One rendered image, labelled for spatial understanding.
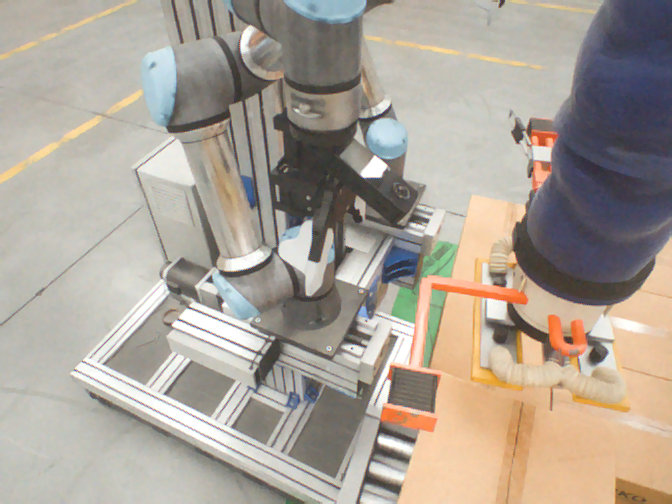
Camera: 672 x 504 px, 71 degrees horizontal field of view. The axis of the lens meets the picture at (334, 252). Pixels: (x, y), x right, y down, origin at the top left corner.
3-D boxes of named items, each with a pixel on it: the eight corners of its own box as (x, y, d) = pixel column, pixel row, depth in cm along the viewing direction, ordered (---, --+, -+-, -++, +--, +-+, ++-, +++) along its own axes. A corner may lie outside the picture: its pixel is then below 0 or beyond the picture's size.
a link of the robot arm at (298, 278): (345, 283, 111) (346, 241, 101) (295, 309, 105) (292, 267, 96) (316, 253, 118) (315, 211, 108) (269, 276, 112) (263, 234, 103)
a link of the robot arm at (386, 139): (367, 181, 139) (370, 140, 129) (362, 155, 148) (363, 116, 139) (408, 179, 140) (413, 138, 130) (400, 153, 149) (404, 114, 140)
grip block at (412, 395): (433, 433, 75) (438, 418, 72) (379, 421, 77) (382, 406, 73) (437, 386, 81) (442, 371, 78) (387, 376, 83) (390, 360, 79)
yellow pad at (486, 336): (522, 392, 92) (530, 379, 88) (470, 382, 94) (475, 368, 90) (516, 268, 115) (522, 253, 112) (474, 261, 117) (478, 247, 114)
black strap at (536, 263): (659, 312, 77) (672, 297, 75) (512, 288, 81) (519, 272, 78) (631, 223, 93) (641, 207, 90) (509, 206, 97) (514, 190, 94)
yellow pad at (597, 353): (627, 414, 89) (640, 401, 85) (571, 402, 90) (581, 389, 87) (599, 281, 112) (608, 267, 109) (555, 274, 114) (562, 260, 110)
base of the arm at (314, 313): (269, 317, 116) (265, 290, 109) (298, 275, 126) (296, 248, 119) (324, 338, 111) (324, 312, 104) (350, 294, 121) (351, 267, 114)
